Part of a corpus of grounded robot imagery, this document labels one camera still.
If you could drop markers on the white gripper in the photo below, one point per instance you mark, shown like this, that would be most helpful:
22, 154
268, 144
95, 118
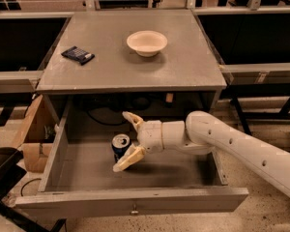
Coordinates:
151, 135

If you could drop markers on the blue pepsi can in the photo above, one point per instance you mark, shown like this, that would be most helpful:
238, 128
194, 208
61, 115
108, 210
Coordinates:
120, 144

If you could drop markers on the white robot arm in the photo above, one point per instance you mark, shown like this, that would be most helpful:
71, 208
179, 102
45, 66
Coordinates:
202, 132

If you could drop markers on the metal drawer knob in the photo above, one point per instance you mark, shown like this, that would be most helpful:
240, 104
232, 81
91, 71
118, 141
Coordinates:
134, 211

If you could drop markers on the grey open top drawer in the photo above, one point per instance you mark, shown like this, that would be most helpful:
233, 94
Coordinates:
78, 180

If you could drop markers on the grey cabinet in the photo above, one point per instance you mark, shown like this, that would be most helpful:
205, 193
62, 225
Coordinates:
186, 64

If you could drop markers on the white bowl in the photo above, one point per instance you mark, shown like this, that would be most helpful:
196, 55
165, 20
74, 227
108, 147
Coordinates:
147, 43

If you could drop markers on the cardboard box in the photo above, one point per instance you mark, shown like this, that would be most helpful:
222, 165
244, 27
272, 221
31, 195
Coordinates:
32, 137

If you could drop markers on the black table leg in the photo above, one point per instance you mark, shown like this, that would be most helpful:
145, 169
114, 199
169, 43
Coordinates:
241, 115

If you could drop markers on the dark blue snack packet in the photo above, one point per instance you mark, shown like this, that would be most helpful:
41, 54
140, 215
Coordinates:
78, 55

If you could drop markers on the black chair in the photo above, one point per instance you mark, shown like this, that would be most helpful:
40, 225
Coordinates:
10, 175

